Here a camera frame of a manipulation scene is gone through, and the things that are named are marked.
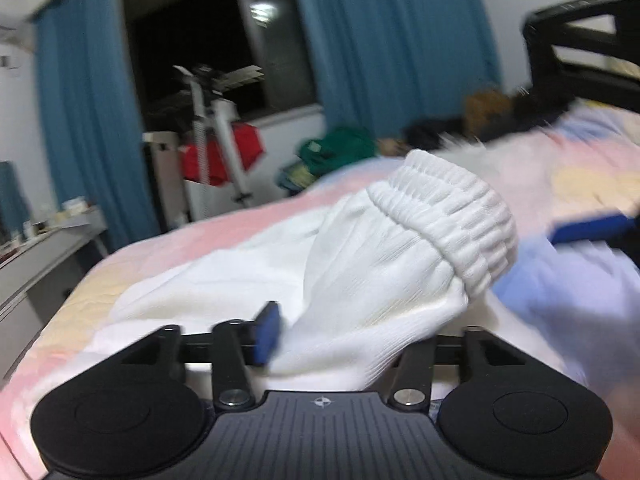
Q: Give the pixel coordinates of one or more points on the stack of folded clothes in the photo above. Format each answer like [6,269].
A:
[297,180]

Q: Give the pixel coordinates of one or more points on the green cloth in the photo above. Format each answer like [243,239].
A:
[340,150]

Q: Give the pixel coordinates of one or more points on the black cloth pile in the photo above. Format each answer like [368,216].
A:
[435,132]

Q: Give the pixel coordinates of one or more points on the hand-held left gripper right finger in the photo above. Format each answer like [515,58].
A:
[415,365]

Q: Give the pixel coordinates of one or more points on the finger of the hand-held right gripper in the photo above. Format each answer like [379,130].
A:
[585,230]

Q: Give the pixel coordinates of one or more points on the red cloth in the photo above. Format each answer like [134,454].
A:
[240,145]

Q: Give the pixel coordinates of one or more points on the white pants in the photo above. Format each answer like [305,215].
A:
[400,260]

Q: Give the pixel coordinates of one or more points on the white tripod stand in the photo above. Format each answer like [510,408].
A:
[220,125]

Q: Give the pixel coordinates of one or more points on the dark window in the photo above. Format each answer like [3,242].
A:
[190,30]

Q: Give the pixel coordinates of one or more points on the white desk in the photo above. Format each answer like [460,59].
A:
[45,265]

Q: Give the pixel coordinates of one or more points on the pastel bed blanket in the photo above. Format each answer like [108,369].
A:
[200,227]

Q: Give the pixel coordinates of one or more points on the clutter of small desk items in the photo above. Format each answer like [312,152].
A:
[55,220]

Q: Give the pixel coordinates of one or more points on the blue curtain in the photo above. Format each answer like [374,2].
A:
[390,50]
[85,110]

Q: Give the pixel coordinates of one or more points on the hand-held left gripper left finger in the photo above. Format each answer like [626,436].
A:
[267,332]

